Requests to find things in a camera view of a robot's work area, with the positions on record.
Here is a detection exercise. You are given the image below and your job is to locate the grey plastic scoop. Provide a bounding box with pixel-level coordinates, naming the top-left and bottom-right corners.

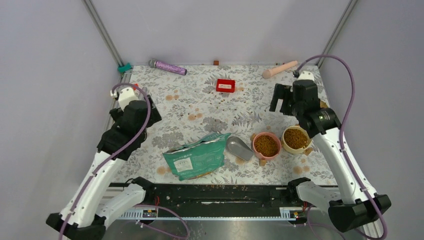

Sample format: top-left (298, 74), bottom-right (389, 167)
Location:
top-left (225, 136), bottom-right (254, 161)

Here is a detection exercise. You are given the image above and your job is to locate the green dog food bag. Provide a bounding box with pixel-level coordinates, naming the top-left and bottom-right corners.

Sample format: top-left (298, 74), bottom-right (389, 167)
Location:
top-left (162, 132), bottom-right (231, 181)

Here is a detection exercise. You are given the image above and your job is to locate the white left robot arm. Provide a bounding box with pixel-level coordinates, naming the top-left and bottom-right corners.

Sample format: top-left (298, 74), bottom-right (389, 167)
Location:
top-left (46, 83), bottom-right (162, 240)

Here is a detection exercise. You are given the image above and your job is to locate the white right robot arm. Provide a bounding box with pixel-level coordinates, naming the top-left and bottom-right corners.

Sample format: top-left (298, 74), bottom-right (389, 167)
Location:
top-left (269, 71), bottom-right (392, 232)

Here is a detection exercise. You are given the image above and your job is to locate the yellow pet bowl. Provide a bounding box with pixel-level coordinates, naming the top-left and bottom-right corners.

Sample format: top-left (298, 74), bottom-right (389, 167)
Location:
top-left (281, 125), bottom-right (313, 155)

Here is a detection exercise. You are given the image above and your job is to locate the pink pet bowl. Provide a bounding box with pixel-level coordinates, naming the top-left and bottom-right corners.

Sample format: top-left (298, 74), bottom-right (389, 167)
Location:
top-left (251, 132), bottom-right (282, 161)

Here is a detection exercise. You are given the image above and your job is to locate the pink toy stick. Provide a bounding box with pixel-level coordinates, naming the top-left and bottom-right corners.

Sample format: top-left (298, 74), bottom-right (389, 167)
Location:
top-left (262, 60), bottom-right (298, 79)

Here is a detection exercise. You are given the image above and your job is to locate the brown wooden rolling pin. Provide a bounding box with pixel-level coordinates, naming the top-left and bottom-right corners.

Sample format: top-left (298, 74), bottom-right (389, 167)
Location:
top-left (320, 100), bottom-right (329, 109)

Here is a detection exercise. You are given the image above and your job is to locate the floral table mat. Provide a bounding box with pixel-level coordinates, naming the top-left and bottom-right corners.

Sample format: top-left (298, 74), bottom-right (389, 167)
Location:
top-left (113, 65), bottom-right (336, 186)

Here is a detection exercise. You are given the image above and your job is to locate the brown kibble in yellow bowl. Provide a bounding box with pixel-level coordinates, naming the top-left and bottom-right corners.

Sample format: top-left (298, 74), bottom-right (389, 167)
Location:
top-left (283, 128), bottom-right (309, 150)

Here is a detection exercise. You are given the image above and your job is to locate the brown kibble in pink bowl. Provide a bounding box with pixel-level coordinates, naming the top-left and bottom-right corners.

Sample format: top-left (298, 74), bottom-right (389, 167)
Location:
top-left (253, 135), bottom-right (280, 157)

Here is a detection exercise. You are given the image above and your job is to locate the red square toy block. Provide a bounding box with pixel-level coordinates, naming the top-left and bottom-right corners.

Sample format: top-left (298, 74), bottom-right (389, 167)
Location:
top-left (215, 78), bottom-right (236, 93)

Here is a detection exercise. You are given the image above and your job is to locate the purple glitter microphone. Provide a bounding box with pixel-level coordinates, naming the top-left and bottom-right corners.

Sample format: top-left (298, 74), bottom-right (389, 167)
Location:
top-left (148, 58), bottom-right (188, 76)

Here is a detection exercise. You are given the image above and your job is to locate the teal clip in corner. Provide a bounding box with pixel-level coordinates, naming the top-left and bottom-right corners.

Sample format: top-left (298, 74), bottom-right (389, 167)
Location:
top-left (117, 62), bottom-right (133, 74)

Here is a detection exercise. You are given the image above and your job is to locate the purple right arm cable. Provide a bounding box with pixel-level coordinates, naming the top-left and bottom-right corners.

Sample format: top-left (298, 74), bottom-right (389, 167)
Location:
top-left (293, 54), bottom-right (388, 240)

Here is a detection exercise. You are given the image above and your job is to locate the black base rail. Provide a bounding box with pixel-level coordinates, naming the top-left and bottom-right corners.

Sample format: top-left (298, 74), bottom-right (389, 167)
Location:
top-left (109, 182), bottom-right (321, 219)

